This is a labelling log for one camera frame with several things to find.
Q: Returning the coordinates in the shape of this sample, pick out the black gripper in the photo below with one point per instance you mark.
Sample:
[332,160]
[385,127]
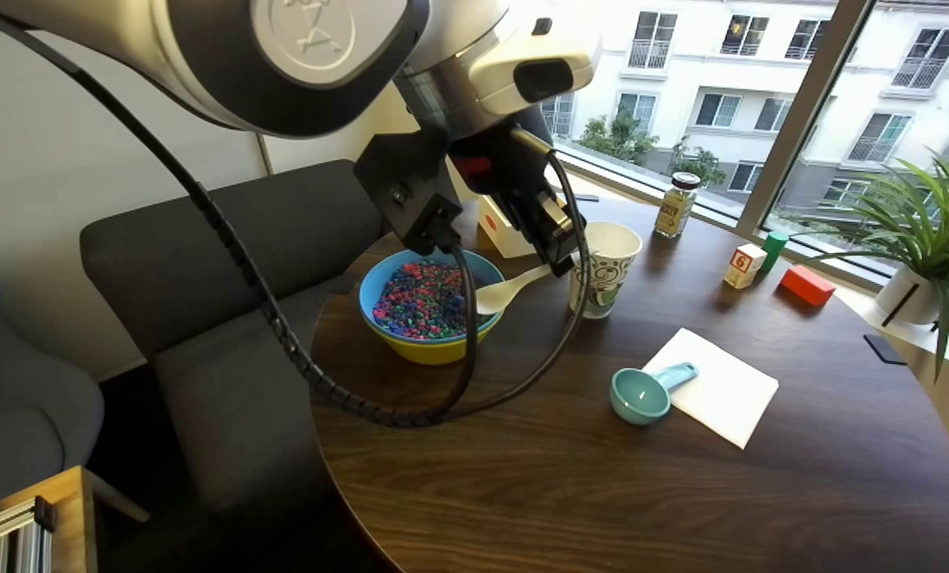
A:
[512,179]

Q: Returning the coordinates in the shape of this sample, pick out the pale wooden spoon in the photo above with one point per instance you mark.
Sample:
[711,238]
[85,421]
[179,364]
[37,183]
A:
[500,292]

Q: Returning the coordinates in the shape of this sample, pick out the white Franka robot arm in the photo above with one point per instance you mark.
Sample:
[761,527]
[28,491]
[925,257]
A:
[318,48]

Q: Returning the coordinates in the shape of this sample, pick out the blue yellow bowl with beads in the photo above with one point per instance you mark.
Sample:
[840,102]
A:
[422,308]

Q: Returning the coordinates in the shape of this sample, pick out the teal measuring scoop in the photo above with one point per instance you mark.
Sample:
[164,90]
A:
[638,397]

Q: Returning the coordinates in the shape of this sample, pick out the patterned paper cup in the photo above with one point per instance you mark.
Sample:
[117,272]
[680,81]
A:
[605,265]

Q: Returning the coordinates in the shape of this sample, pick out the white cardboard booklet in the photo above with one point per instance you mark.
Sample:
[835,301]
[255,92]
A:
[500,234]

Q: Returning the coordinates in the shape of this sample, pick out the glass jar with black lid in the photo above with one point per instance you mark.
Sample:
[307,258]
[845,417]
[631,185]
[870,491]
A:
[672,208]

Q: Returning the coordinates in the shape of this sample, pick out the white toy cube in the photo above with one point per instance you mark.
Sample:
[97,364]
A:
[742,265]

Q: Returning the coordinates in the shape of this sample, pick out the white paper napkin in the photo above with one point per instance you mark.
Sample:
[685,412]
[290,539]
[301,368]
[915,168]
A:
[724,386]

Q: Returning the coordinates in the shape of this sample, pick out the green toy block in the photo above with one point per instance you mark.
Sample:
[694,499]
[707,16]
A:
[776,254]

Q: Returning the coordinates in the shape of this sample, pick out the red toy block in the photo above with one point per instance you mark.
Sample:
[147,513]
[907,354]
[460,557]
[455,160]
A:
[806,286]

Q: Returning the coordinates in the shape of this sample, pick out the dark flat rectangular piece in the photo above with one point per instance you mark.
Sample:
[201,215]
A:
[882,351]

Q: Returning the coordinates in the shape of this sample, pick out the dark grey sofa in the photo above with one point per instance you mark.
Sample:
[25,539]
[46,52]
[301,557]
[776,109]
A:
[230,275]

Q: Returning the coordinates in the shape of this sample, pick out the green potted plant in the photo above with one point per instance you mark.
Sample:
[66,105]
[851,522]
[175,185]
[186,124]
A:
[925,226]

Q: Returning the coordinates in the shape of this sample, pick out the grey upholstered chair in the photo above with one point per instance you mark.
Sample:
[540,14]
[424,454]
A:
[25,414]

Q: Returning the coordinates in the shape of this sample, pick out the wooden shelf with items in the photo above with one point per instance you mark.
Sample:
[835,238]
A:
[57,521]

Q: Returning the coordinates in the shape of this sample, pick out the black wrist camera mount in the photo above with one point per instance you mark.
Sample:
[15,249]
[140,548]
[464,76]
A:
[406,193]

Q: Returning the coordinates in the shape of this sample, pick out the grey window frame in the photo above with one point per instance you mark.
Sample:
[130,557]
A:
[803,117]

